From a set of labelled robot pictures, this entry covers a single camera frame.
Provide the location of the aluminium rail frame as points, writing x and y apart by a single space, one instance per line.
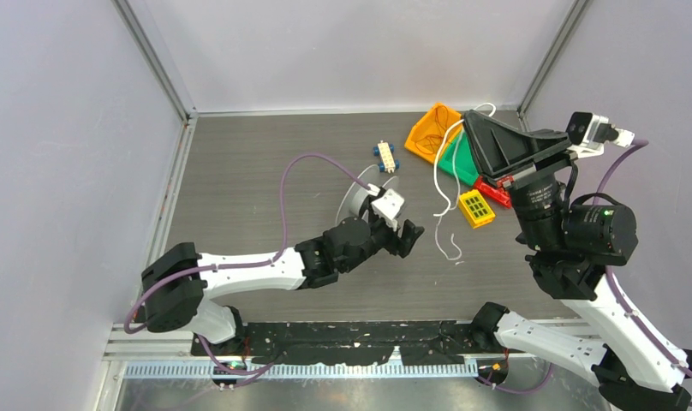
145 345

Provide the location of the clear plastic cable spool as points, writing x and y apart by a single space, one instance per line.
354 202

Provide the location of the beige blue connector block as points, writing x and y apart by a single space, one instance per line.
384 151

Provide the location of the yellow grid block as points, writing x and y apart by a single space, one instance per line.
475 209

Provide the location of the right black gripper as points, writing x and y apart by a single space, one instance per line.
496 146

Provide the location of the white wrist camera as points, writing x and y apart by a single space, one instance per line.
389 204
589 133

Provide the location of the orange plastic bin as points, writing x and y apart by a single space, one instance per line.
427 135

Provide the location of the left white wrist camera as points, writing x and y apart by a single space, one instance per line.
389 204

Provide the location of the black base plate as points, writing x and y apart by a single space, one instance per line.
441 342

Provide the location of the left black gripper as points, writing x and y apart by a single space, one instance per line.
401 246

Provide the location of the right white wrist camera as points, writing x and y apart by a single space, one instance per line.
589 133

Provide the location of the green plastic bin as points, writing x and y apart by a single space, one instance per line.
456 160

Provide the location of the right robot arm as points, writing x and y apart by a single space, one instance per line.
574 243

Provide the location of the red plastic bin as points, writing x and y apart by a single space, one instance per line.
499 195

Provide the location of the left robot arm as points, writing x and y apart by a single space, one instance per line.
181 286

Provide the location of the slotted cable duct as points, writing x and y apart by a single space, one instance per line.
391 369

